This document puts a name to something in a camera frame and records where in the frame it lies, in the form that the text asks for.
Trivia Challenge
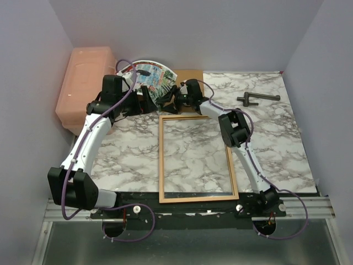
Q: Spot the aluminium rail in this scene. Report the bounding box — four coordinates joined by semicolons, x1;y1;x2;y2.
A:
44;196;336;221

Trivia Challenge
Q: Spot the brown wooden picture frame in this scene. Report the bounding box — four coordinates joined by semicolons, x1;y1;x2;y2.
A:
159;115;239;204

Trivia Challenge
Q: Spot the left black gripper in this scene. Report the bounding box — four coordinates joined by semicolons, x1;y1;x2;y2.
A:
117;86;158;116

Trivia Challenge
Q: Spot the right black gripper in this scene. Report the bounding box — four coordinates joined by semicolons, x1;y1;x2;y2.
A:
156;87;192;116

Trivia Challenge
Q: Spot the photo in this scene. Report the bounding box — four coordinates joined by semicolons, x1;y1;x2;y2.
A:
115;60;178;105

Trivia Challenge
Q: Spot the pink plastic storage box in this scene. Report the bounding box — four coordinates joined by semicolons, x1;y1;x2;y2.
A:
56;46;116;136

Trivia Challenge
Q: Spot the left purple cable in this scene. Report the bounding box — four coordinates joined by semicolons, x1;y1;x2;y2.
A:
62;59;157;243

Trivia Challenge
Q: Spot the brown frame backing board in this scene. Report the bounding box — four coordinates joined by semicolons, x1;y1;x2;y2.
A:
174;69;205;96

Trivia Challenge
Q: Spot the clear acrylic glass sheet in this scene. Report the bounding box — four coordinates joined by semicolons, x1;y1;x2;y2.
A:
163;119;233;198

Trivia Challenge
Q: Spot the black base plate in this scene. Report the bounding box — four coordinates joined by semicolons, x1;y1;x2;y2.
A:
90;192;286;230

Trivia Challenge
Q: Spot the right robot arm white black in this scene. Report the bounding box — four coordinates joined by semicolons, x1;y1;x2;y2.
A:
156;79;281;218

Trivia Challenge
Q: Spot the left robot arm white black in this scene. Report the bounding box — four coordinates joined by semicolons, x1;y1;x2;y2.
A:
47;73;156;218

